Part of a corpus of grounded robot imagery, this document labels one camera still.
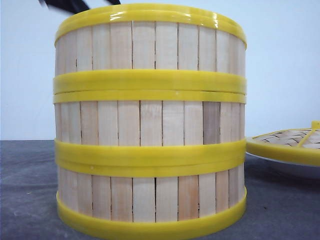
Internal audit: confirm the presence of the bamboo steamer basket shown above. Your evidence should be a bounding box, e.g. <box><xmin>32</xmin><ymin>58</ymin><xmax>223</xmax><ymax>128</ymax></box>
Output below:
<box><xmin>55</xmin><ymin>92</ymin><xmax>245</xmax><ymax>176</ymax></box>
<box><xmin>53</xmin><ymin>3</ymin><xmax>247</xmax><ymax>103</ymax></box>
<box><xmin>56</xmin><ymin>164</ymin><xmax>247</xmax><ymax>240</ymax></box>

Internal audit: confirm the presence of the white plate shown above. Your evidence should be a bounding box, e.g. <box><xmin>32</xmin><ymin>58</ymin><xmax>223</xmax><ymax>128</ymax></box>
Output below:
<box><xmin>246</xmin><ymin>152</ymin><xmax>320</xmax><ymax>180</ymax></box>

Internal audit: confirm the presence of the woven bamboo steamer lid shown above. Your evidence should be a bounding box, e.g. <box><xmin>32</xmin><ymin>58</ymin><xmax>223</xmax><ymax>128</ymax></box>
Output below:
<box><xmin>246</xmin><ymin>120</ymin><xmax>320</xmax><ymax>167</ymax></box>

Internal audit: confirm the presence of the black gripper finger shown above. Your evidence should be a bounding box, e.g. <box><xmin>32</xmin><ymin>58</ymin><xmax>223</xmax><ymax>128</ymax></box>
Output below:
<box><xmin>37</xmin><ymin>0</ymin><xmax>122</xmax><ymax>13</ymax></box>

